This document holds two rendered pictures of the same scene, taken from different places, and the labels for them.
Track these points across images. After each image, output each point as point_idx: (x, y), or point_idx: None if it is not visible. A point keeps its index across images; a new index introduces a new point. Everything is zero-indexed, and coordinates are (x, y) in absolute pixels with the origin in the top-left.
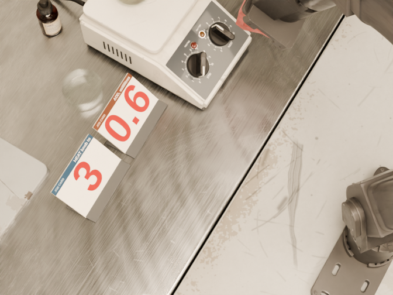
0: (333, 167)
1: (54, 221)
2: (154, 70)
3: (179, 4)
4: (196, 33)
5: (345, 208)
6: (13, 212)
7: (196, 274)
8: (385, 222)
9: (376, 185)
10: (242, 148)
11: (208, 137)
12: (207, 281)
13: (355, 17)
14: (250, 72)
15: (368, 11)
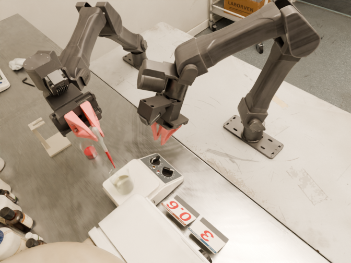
0: (219, 140)
1: (224, 261)
2: (164, 190)
3: (139, 168)
4: (152, 168)
5: (252, 125)
6: None
7: (259, 199)
8: (265, 108)
9: (252, 106)
10: (205, 169)
11: (196, 181)
12: (262, 195)
13: None
14: (171, 159)
15: (215, 58)
